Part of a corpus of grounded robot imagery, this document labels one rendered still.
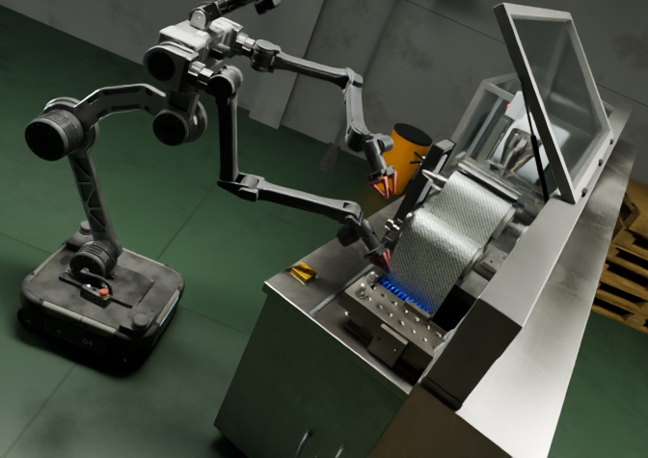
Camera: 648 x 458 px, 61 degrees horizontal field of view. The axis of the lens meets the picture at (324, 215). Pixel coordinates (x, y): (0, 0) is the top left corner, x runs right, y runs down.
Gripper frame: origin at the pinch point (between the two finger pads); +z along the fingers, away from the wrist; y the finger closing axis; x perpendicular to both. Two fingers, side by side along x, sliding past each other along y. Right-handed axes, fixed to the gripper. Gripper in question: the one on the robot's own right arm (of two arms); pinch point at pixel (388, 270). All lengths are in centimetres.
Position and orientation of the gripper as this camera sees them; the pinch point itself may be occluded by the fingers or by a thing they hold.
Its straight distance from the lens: 197.8
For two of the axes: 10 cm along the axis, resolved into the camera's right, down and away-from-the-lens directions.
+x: 7.0, -4.1, -5.8
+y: -5.1, 2.8, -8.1
